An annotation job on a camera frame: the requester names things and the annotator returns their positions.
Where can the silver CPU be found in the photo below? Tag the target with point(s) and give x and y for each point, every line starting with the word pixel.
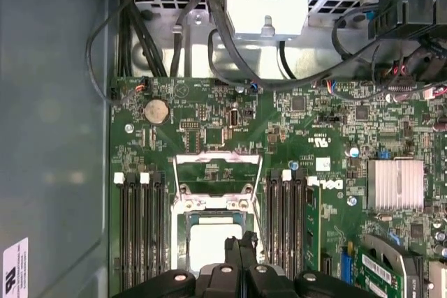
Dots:
pixel 209 245

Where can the black plastic bracket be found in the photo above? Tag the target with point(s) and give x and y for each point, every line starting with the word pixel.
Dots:
pixel 408 15

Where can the small graphics card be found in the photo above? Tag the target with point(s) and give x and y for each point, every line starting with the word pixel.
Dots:
pixel 384 270

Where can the green RAM stick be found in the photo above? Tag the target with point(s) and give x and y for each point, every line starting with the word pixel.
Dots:
pixel 312 228

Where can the white label sticker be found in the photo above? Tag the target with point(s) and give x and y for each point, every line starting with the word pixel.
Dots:
pixel 14 270

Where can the metal socket cover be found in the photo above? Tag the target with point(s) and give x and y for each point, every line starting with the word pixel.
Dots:
pixel 188 159

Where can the silver coin battery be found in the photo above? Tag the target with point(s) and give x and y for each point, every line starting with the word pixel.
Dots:
pixel 157 111

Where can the silver heat sink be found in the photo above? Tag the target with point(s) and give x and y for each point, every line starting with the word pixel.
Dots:
pixel 394 186

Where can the green motherboard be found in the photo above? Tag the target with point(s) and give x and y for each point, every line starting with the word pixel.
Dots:
pixel 297 130

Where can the CPU socket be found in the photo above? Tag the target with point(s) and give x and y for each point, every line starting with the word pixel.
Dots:
pixel 195 217

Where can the black PC case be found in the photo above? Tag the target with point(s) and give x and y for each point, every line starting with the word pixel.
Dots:
pixel 52 102

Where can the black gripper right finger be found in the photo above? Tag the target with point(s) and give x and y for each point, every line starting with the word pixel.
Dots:
pixel 262 284

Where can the silver drive cage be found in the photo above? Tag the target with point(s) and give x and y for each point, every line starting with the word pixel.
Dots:
pixel 265 5

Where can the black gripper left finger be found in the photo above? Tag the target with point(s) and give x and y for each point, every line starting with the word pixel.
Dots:
pixel 220 284

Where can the black RAM slot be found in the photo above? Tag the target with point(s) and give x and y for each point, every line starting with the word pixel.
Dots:
pixel 124 228
pixel 283 224
pixel 299 224
pixel 159 228
pixel 135 228
pixel 148 228
pixel 272 224

